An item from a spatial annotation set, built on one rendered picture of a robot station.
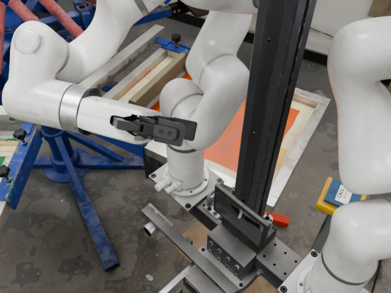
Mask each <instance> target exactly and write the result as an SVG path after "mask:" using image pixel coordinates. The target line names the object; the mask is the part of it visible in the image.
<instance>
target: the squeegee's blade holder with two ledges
mask: <svg viewBox="0 0 391 293"><path fill-rule="evenodd" d="M185 74H186V72H184V71H182V72H181V73H180V74H179V75H178V76H177V77H176V78H182V77H183V76H184V75H185ZM176 78H175V79H176ZM160 94H161V93H160ZM160 94H158V95H157V96H156V97H155V98H154V99H153V100H152V101H151V102H150V103H149V104H148V105H147V106H146V107H145V108H148V109H150V108H151V107H152V106H153V105H154V104H155V103H156V102H157V101H158V100H159V98H160Z"/></svg>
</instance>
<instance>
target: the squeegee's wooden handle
mask: <svg viewBox="0 0 391 293"><path fill-rule="evenodd" d="M185 65H186V55H185V54H183V53H180V54H178V55H177V57H175V58H174V60H172V61H171V62H170V63H169V64H168V65H167V66H165V67H164V68H163V69H162V70H161V71H160V72H159V73H158V74H157V75H156V76H155V77H154V78H152V79H151V80H150V81H149V82H148V83H147V84H146V85H145V86H144V87H143V88H142V89H141V90H139V91H138V92H137V93H136V94H135V95H134V96H133V97H131V98H130V99H129V103H130V104H133V105H137V106H141V107H144V108H145V107H146V106H147V105H148V104H149V103H150V102H151V101H152V100H153V99H154V98H155V97H156V96H157V95H158V94H160V93H161V91H162V89H163V88H164V86H165V85H166V84H167V83H168V82H170V81H171V80H174V79H175V78H176V77H177V76H178V75H179V74H180V73H181V72H182V71H185Z"/></svg>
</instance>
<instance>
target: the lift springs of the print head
mask: <svg viewBox="0 0 391 293"><path fill-rule="evenodd" d="M38 1H39V2H40V3H41V4H42V5H43V6H44V7H45V8H46V9H47V10H48V11H49V12H50V14H51V15H53V17H54V18H56V20H57V21H58V22H60V24H61V25H63V26H64V28H65V29H67V31H68V32H69V33H71V35H72V36H74V38H75V39H76V38H77V37H78V36H80V35H81V34H82V33H83V32H84V31H83V30H82V29H81V28H80V27H79V26H78V25H77V24H76V23H75V22H74V21H73V19H72V18H71V17H70V16H69V15H68V14H67V13H66V12H65V11H64V10H63V9H62V8H61V7H60V6H59V5H58V4H57V3H56V2H55V1H54V0H38ZM84 1H87V2H91V3H94V4H97V0H84ZM8 5H9V7H10V8H11V9H12V10H13V11H14V12H15V13H16V14H17V15H18V16H19V17H20V18H21V19H22V20H23V21H24V22H27V21H38V22H41V21H40V20H39V19H38V18H37V17H36V16H35V15H34V14H33V13H32V12H31V11H30V10H29V8H28V7H27V6H26V5H25V4H24V3H23V2H22V1H21V0H10V1H9V2H8ZM5 13H6V5H5V4H4V3H2V2H1V0H0V76H1V75H2V63H3V44H4V33H5Z"/></svg>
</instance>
